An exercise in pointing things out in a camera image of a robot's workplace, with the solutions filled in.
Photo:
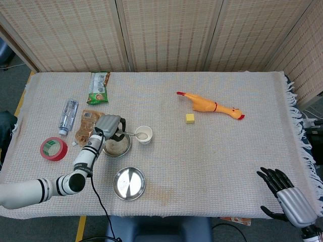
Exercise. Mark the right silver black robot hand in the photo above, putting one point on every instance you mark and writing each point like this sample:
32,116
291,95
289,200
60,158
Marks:
295,204

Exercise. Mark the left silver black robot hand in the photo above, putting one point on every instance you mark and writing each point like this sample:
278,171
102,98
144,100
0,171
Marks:
108,124

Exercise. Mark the metal spoon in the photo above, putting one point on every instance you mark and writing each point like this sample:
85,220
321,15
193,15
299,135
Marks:
141,136

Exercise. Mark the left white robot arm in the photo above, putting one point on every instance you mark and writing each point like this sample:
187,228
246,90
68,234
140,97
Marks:
83,156

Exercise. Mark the steel bowl of rice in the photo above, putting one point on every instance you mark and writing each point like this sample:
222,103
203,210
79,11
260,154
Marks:
121,148

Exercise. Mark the white paper cup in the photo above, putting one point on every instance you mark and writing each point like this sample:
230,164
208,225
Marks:
145,142

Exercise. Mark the printed snack packet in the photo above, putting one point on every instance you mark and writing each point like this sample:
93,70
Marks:
237,220

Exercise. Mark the brown sauce pouch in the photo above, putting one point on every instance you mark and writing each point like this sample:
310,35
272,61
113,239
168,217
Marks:
85,126

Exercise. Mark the green snack bag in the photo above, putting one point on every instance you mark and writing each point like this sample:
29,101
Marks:
98,97

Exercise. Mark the clear plastic water bottle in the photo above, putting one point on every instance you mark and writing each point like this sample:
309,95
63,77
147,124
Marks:
68,116

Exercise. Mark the red tape roll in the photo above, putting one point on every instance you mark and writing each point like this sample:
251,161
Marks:
63,151

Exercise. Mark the shallow steel plate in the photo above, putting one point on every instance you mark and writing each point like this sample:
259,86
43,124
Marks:
129,184

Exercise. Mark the black box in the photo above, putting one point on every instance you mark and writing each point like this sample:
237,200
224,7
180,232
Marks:
316,141

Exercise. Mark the yellow cube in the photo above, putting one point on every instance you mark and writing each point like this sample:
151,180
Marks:
190,119

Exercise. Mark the white power strip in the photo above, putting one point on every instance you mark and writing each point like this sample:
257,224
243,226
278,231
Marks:
309,122

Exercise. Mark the yellow rubber chicken toy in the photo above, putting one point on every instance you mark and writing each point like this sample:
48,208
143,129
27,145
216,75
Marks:
207,104

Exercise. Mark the white woven tablecloth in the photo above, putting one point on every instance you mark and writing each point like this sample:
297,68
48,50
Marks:
202,164

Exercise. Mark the dark bag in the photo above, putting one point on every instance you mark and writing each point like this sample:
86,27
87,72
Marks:
5,136

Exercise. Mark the bamboo folding screen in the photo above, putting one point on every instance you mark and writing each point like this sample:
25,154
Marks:
164,32

